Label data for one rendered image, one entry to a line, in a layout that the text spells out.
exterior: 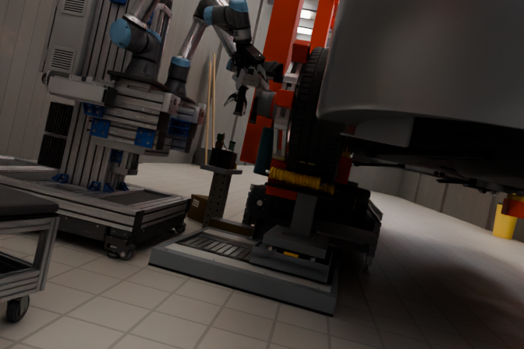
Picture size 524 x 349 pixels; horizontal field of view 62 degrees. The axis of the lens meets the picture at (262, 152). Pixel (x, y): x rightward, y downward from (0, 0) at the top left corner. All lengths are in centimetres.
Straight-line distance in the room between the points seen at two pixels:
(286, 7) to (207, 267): 168
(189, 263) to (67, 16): 141
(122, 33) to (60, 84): 37
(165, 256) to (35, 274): 80
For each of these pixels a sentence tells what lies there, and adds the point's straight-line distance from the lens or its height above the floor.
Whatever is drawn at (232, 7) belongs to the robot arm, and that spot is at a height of 113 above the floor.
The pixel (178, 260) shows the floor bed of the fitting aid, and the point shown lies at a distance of 200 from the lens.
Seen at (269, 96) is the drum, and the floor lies 89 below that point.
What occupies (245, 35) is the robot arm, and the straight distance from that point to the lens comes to 181.
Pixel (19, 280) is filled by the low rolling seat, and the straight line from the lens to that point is 131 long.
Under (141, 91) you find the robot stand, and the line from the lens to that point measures 211.
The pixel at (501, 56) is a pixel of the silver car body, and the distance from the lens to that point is 125.
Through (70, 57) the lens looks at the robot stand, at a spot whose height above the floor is 87.
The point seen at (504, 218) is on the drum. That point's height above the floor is 38.
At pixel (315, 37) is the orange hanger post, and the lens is 481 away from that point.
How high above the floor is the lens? 58
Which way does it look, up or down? level
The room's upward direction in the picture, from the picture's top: 12 degrees clockwise
